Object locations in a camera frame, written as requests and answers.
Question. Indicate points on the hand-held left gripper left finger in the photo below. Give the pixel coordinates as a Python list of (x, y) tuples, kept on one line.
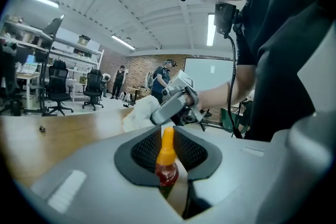
[(86, 191)]

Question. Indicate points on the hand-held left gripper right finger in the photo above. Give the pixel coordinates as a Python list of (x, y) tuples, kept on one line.
[(236, 178)]

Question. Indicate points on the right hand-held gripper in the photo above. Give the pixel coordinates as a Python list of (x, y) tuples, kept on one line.
[(185, 78)]

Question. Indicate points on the white cloth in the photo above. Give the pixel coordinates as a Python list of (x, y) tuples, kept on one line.
[(139, 115)]

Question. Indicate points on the red sauce bottle orange cap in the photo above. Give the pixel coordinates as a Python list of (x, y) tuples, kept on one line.
[(166, 165)]

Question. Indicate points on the person's right forearm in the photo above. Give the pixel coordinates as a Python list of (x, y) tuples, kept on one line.
[(223, 95)]

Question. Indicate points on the person's right hand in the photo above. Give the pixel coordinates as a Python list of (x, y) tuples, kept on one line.
[(191, 102)]

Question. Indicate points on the white backpack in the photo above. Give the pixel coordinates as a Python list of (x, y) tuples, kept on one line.
[(149, 80)]

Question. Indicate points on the white projection screen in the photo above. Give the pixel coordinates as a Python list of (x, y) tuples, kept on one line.
[(207, 73)]

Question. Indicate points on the green chair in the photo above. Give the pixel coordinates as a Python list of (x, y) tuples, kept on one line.
[(232, 120)]

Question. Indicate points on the long ceiling light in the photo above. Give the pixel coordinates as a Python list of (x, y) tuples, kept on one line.
[(42, 0), (210, 29), (123, 42)]

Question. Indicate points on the black office chair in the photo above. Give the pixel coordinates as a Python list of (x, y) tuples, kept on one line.
[(57, 86), (93, 89)]

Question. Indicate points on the small black object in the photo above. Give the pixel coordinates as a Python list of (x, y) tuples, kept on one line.
[(42, 128)]

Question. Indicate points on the black chest-worn box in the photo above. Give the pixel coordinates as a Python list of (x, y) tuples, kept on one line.
[(224, 18)]

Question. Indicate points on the box on shelf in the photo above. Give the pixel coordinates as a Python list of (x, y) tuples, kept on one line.
[(83, 40)]

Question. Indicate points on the white desk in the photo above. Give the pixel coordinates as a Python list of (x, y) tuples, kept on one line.
[(27, 86)]

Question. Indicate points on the person's black shirt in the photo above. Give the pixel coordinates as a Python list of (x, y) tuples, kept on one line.
[(278, 47)]

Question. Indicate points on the black stand with panel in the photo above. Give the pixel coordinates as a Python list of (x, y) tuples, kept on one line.
[(51, 34)]

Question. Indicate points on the computer monitor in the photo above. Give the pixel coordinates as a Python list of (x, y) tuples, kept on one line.
[(30, 59)]

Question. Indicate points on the white wall shelf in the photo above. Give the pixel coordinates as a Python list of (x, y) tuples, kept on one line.
[(78, 53)]

